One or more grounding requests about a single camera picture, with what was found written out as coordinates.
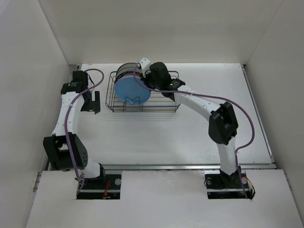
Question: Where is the grey rimmed plate at back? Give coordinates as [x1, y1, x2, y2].
[117, 62, 141, 71]

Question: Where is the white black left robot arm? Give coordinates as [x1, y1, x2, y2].
[43, 70, 106, 189]

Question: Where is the dark wire dish rack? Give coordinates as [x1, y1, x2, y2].
[105, 71, 180, 112]

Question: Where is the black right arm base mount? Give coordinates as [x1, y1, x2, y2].
[204, 172, 256, 200]

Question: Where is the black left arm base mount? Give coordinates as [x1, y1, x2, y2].
[76, 172, 122, 200]

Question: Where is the aluminium front rail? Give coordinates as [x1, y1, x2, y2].
[103, 163, 277, 171]

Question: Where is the pink plastic plate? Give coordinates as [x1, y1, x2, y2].
[115, 74, 134, 83]

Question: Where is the white plate green patterned rim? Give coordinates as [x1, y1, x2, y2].
[116, 67, 142, 78]

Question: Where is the blue plastic plate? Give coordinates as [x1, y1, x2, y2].
[114, 76, 151, 105]

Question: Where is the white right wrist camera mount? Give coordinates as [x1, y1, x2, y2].
[138, 57, 152, 73]

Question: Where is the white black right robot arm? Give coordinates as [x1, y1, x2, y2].
[138, 58, 243, 189]

